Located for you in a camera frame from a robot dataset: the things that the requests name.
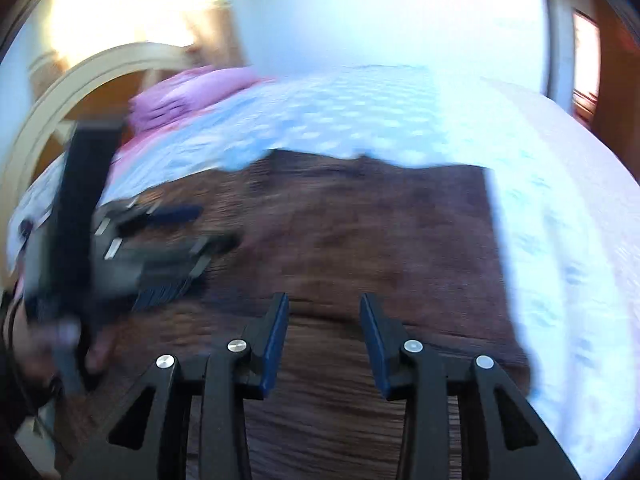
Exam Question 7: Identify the person's left hand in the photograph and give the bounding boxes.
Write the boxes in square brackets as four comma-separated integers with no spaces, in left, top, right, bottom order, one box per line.
[12,310,120,386]

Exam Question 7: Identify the brown knit sweater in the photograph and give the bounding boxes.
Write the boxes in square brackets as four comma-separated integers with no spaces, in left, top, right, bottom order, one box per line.
[57,147,534,480]

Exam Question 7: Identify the folded pink quilt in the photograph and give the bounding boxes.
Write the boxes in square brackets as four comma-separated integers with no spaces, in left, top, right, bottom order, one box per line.
[127,65,273,135]

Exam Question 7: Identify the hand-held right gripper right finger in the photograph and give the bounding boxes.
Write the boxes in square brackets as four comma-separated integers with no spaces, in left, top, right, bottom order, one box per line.
[359,293,584,480]

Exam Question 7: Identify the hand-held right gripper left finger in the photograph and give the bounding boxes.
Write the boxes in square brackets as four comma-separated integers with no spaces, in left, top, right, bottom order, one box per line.
[65,292,290,480]

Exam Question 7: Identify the cream wooden headboard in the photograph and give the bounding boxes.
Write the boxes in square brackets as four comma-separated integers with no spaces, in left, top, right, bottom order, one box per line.
[0,42,203,281]

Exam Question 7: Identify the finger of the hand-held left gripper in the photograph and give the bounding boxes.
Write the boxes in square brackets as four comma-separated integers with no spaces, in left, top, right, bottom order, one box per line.
[95,231,242,312]
[95,199,204,237]

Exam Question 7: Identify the brown wooden door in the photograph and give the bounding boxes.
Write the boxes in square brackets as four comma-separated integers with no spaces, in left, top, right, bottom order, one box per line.
[544,0,640,128]

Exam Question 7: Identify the dotted blue white bed blanket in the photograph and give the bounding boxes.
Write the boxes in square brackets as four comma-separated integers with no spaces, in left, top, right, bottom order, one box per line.
[10,62,640,480]

